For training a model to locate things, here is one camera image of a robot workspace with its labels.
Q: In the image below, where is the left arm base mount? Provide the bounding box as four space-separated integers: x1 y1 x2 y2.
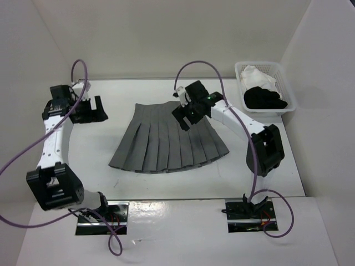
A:
75 201 129 236

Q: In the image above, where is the white plastic basket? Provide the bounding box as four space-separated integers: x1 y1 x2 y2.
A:
235 61 296 115

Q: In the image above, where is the grey pleated skirt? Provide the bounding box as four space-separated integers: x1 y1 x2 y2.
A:
109 101 229 173

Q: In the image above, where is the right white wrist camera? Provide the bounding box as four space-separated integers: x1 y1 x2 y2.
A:
173 86 191 107

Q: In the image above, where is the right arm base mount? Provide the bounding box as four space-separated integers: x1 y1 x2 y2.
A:
221 198 278 233

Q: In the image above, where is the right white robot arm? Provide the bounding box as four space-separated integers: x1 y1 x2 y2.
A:
172 80 285 218

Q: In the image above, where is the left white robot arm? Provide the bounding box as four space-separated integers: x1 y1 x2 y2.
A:
26 81 110 222

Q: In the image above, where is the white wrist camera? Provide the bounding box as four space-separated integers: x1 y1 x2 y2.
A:
70 80 91 101
173 86 191 107

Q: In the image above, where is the white folded cloth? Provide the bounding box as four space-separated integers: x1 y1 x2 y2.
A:
240 65 282 99

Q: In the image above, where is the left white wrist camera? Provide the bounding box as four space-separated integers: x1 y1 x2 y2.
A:
70 80 91 101

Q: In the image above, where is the black skirt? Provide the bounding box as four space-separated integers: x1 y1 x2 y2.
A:
244 86 288 110

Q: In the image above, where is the aluminium table edge rail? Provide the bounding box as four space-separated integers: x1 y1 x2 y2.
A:
44 78 85 201

